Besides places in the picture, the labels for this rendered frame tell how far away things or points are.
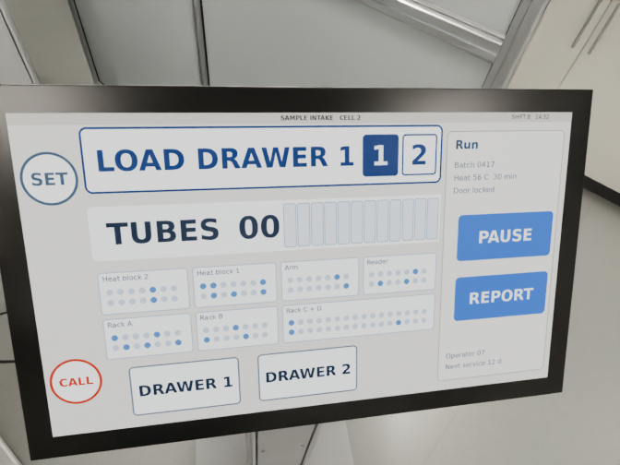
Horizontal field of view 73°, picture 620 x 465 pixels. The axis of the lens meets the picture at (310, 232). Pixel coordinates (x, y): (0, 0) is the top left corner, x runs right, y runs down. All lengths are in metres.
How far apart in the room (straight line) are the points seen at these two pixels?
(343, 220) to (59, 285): 0.24
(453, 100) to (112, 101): 0.28
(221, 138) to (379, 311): 0.21
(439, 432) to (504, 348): 1.07
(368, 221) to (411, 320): 0.11
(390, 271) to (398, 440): 1.12
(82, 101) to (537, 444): 1.57
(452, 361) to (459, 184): 0.17
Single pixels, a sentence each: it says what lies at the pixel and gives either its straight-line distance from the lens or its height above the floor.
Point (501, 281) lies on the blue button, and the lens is 0.45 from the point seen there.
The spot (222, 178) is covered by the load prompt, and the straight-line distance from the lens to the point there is 0.35.
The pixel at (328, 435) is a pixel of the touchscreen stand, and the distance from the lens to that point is 1.40.
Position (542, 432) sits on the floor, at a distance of 1.69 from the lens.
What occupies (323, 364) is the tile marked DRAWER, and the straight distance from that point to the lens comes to 0.41.
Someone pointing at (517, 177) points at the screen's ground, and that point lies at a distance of 0.44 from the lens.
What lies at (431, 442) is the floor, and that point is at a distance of 1.52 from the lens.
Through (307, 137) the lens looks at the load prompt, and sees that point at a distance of 0.36.
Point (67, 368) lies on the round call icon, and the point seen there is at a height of 1.03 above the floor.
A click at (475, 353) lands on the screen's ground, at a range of 0.47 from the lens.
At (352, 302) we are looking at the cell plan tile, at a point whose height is 1.05.
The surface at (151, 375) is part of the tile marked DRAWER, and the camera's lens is 0.41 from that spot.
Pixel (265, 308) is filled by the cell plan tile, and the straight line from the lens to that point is 0.38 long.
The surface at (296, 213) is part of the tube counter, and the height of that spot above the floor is 1.12.
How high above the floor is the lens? 1.38
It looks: 50 degrees down
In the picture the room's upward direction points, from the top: 9 degrees clockwise
